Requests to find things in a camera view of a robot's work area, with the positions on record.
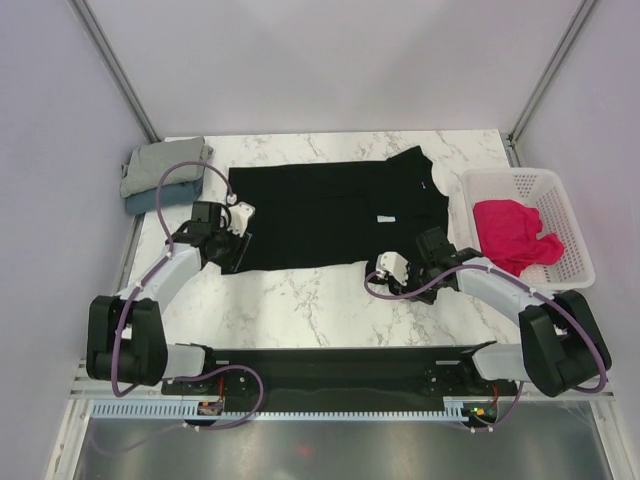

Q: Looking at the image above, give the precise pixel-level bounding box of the black t shirt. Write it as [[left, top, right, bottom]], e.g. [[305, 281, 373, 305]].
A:
[[229, 147, 449, 273]]

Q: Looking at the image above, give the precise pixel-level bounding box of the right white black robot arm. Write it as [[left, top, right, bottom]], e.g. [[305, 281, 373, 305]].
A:
[[375, 228, 612, 397]]

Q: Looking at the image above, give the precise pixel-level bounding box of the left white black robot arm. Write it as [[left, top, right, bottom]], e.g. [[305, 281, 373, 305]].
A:
[[86, 201, 255, 393]]

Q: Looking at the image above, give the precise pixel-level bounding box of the folded blue t shirt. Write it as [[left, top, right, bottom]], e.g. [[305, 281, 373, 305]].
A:
[[125, 177, 204, 215]]

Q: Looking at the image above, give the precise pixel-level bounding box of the pink t shirt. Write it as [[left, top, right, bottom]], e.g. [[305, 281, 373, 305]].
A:
[[473, 199, 565, 277]]

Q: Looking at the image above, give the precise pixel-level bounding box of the folded grey t shirt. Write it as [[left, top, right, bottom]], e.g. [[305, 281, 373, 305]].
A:
[[120, 137, 214, 198]]

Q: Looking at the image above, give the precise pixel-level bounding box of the white plastic basket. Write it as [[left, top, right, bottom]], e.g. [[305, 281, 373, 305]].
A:
[[455, 168, 596, 291]]

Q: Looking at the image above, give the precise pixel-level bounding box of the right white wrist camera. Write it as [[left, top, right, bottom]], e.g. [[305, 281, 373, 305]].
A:
[[375, 251, 409, 285]]

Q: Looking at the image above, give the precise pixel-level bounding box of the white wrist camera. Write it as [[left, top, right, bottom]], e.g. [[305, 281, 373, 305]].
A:
[[227, 202, 255, 237], [375, 251, 409, 285]]

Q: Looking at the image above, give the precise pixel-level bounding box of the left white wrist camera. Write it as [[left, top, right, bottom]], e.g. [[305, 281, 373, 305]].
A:
[[227, 202, 255, 237]]

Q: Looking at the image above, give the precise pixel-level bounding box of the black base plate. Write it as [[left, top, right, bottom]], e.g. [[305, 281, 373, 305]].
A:
[[161, 347, 517, 410]]

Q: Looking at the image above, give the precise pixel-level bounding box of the right aluminium corner post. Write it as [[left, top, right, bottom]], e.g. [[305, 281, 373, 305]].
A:
[[506, 0, 600, 146]]

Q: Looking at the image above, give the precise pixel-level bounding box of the aluminium corner post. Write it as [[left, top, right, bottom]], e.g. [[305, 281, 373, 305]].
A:
[[69, 0, 162, 143], [506, 0, 600, 146]]

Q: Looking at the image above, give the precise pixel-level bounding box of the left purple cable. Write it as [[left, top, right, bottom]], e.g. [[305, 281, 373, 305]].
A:
[[91, 160, 265, 455]]

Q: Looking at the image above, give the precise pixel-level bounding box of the white slotted cable duct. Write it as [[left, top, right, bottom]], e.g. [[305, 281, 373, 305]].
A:
[[91, 399, 467, 422]]

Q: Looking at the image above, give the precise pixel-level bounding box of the aluminium frame rail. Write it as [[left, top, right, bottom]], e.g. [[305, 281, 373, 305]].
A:
[[69, 355, 621, 399]]

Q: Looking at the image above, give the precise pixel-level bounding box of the left aluminium corner post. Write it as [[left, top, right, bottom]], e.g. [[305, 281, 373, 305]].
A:
[[69, 0, 162, 143]]

